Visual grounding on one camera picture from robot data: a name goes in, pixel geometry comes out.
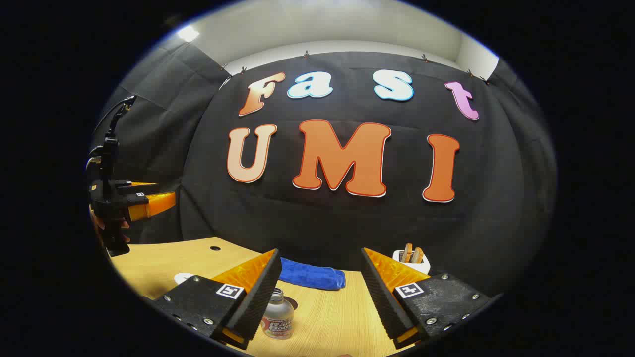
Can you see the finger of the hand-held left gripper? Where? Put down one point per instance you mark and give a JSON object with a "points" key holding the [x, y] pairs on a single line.
{"points": [[154, 204], [134, 189]]}

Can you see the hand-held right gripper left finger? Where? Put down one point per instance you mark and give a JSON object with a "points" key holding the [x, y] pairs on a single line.
{"points": [[258, 297]]}

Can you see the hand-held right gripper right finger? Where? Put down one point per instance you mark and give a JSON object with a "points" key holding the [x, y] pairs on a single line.
{"points": [[384, 297]]}

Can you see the silver water bottle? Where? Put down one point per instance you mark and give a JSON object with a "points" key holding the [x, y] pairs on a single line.
{"points": [[278, 317]]}

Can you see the dark round coaster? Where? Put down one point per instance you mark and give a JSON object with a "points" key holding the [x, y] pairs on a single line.
{"points": [[292, 303]]}

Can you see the white teacup lid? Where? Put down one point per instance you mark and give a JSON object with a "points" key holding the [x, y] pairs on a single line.
{"points": [[184, 275]]}

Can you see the white teacup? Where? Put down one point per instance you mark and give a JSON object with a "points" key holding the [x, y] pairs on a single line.
{"points": [[179, 281]]}

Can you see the white toaster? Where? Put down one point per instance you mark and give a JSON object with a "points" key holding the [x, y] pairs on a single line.
{"points": [[421, 267]]}

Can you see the bread slice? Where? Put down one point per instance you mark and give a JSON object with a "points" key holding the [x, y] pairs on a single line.
{"points": [[418, 255], [407, 253]]}

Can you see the blue towel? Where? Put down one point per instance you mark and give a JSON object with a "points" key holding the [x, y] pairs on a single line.
{"points": [[312, 275]]}

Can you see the black backdrop cloth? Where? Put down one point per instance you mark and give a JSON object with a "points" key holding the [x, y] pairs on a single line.
{"points": [[347, 223]]}

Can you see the ceiling light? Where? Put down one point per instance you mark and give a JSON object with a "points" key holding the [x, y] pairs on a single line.
{"points": [[188, 33]]}

